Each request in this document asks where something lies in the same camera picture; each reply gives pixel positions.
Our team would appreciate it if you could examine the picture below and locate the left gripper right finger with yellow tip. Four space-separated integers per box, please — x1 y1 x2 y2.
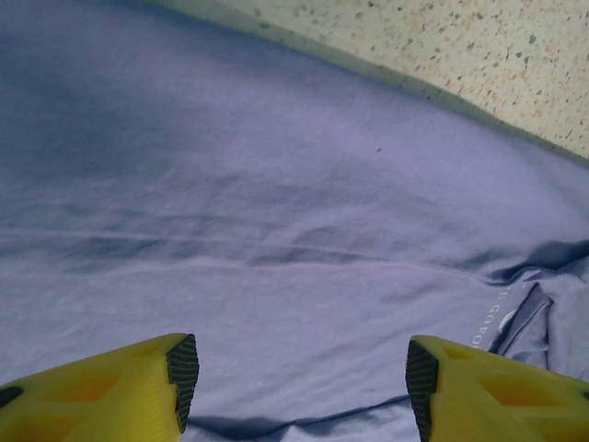
405 334 589 442

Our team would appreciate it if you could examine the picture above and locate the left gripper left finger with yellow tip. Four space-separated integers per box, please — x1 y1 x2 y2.
0 332 201 442

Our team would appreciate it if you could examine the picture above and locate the purple t-shirt with white print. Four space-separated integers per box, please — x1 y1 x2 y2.
0 0 589 442

